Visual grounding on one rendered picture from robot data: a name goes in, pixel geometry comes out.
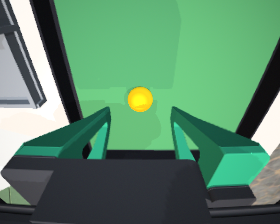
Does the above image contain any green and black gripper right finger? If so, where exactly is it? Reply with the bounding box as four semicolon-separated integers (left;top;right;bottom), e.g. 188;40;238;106
170;106;270;189

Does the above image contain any yellow ball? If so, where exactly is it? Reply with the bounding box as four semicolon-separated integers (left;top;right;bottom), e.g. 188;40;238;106
128;87;153;112

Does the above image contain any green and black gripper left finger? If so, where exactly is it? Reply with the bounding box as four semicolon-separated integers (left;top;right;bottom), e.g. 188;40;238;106
13;106;111;159

